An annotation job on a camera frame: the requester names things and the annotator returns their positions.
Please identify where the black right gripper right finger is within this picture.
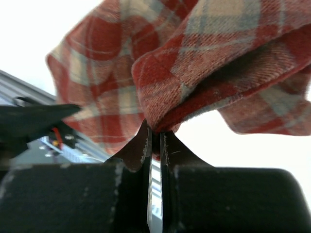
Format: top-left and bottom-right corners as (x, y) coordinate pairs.
(159, 132), (307, 233)

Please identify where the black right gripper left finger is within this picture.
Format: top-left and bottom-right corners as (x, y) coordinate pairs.
(0, 122), (152, 233)

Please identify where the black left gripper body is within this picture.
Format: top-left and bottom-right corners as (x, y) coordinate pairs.
(0, 104), (80, 155)

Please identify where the red plaid skirt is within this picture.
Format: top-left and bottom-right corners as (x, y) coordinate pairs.
(47, 0), (311, 155)

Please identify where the aluminium mounting rail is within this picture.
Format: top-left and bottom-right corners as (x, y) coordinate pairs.
(0, 71), (110, 164)

